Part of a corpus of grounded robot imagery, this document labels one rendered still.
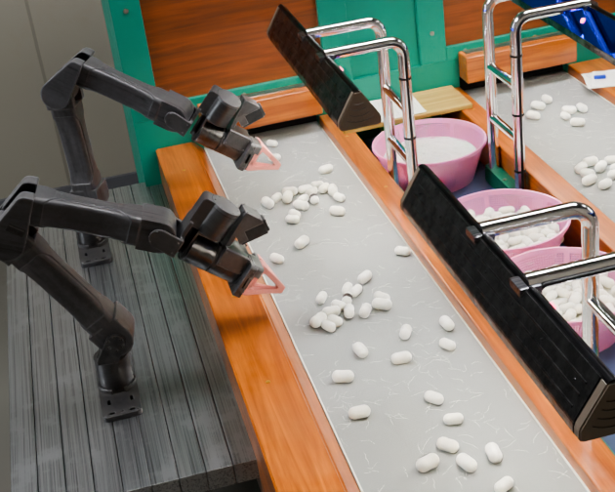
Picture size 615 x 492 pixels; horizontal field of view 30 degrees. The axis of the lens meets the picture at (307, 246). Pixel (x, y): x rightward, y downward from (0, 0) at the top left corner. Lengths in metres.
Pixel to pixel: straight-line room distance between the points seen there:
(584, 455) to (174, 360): 0.83
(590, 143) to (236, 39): 0.87
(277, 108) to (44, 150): 1.70
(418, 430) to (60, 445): 0.63
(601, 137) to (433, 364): 0.97
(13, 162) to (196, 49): 1.69
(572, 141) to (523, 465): 1.16
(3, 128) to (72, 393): 2.28
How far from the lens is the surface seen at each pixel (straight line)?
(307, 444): 1.77
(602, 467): 1.70
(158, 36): 2.80
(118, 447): 2.00
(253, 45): 2.85
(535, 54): 3.01
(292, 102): 2.84
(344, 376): 1.91
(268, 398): 1.87
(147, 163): 2.89
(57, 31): 4.23
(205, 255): 1.98
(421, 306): 2.11
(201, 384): 2.11
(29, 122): 4.33
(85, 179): 2.56
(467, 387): 1.89
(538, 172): 2.53
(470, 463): 1.71
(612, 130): 2.78
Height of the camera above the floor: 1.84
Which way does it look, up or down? 28 degrees down
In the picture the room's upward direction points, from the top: 8 degrees counter-clockwise
